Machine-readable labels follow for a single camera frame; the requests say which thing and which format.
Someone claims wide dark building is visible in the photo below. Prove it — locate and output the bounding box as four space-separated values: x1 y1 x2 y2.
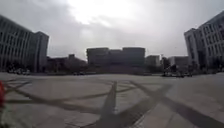
85 46 147 75

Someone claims small pale building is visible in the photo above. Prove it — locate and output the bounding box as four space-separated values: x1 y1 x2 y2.
145 54 161 68
168 55 190 69

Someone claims low dark building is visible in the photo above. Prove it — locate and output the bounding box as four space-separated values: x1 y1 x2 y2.
46 53 88 74

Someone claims grey paved plaza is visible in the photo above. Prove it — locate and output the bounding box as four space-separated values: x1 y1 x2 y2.
0 72 224 128

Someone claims tall grey gridded building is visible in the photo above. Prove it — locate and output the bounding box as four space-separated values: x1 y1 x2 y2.
0 13 50 74

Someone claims tall pale gridded building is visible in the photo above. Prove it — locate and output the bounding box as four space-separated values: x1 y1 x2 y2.
183 10 224 71

